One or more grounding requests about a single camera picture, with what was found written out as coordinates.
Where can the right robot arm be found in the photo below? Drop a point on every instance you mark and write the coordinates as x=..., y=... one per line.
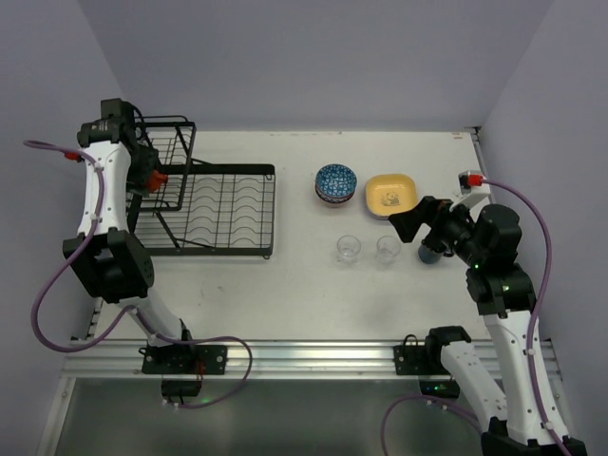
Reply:
x=516, y=415

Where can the clear drinking glass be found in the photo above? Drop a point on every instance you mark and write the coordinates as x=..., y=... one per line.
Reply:
x=348, y=249
x=388, y=248

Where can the blue mug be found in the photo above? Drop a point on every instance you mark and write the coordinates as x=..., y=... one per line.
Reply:
x=429, y=256

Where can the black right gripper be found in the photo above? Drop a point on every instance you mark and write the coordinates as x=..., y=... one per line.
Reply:
x=431, y=218

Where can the aluminium table rail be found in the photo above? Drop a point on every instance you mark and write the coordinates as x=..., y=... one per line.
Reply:
x=272, y=360

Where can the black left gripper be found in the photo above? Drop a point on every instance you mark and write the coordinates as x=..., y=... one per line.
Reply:
x=143, y=159

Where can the black wire dish rack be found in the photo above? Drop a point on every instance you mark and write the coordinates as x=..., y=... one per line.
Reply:
x=203, y=209

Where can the orange mug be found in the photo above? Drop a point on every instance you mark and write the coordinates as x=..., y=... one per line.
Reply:
x=155, y=181

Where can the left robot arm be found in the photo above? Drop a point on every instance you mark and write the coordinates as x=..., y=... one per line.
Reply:
x=105, y=255

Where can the yellow plastic plate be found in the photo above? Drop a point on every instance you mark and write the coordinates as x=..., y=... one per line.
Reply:
x=390, y=193

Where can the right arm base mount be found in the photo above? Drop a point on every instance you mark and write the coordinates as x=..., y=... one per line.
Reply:
x=412, y=358

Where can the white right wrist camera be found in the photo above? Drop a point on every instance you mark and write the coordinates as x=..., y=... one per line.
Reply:
x=472, y=190

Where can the blue triangle pattern bowl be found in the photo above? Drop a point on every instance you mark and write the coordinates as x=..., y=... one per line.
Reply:
x=336, y=179

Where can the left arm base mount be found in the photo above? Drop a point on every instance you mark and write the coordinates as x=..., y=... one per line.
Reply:
x=183, y=367

